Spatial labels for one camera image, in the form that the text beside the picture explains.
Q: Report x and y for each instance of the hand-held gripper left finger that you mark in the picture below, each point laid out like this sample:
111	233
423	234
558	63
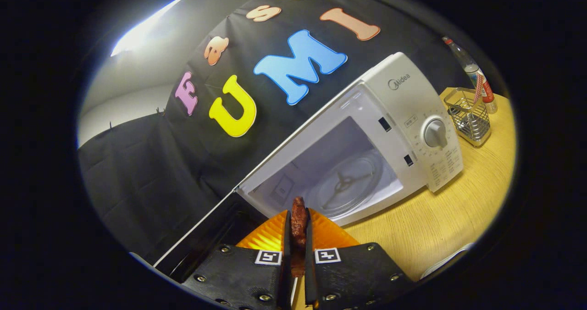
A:
285	273

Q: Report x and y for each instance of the white toaster oven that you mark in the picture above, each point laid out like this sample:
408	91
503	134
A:
403	99

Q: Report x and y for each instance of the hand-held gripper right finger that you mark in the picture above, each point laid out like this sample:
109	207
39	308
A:
310	278

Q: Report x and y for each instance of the brown grilled meat piece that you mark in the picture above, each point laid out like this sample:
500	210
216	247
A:
299	223

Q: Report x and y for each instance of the glass turntable plate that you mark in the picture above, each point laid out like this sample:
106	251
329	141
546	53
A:
367	172

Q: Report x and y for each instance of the clear plastic water bottle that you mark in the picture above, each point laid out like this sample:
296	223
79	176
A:
472	69

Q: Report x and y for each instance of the red striped straw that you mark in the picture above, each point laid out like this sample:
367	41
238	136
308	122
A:
478	87

